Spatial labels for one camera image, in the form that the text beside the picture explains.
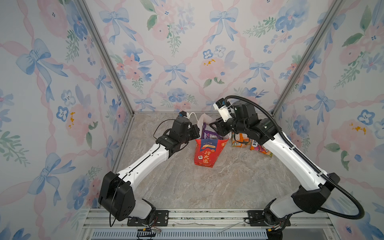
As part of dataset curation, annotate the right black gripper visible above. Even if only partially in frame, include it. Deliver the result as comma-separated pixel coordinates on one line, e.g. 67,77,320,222
208,114,249,138

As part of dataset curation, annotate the purple berries candy pack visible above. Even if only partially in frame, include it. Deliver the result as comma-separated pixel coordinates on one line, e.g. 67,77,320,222
201,123,224,140

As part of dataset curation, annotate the red paper bag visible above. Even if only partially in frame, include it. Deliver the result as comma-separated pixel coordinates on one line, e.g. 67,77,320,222
194,114,232,168

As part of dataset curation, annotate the pink fruit candy pack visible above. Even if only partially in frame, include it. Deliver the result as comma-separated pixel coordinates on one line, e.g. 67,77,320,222
250,140,273,157

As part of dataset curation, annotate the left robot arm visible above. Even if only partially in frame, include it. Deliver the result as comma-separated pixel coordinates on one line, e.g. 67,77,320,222
98,111,200,226

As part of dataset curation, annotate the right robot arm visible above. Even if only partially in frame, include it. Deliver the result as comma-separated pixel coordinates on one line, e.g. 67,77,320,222
211,99,334,226

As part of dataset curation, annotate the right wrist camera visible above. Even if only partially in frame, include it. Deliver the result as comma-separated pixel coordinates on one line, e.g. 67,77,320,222
213,99,232,123

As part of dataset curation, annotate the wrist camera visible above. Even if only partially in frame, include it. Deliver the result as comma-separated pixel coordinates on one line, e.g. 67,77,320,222
213,99,232,123
179,111,189,119

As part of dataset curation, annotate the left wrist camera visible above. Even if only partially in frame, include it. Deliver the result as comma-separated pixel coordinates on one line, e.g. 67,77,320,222
179,111,189,119

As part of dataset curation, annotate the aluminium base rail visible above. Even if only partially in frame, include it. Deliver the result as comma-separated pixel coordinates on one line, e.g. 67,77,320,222
77,209,340,240

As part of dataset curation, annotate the black corrugated cable conduit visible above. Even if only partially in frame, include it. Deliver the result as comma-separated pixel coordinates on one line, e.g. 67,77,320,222
223,95,366,220

